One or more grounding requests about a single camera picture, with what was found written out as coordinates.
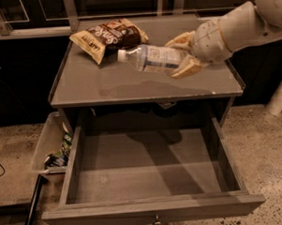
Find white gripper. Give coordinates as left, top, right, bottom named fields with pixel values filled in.
left=165, top=19, right=232, bottom=79

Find blue plastic water bottle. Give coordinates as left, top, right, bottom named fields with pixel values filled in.
left=117, top=44, right=188, bottom=73

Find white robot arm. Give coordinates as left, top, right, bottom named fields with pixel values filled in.
left=166, top=0, right=282, bottom=78

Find open grey top drawer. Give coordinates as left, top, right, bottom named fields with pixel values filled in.
left=42, top=118, right=265, bottom=225

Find brown snack chip bag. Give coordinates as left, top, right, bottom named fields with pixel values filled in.
left=69, top=19, right=148, bottom=65

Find grey wooden cabinet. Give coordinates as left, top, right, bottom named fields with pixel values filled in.
left=44, top=11, right=247, bottom=135

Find snack packets in bin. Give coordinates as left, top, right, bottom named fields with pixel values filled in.
left=45, top=133, right=73, bottom=169

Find clear plastic storage bin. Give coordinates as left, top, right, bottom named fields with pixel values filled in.
left=32, top=112, right=67, bottom=183

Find black bar on floor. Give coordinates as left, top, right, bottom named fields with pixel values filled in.
left=24, top=175, right=46, bottom=225

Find metal railing frame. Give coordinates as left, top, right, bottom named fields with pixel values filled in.
left=0, top=0, right=260, bottom=41

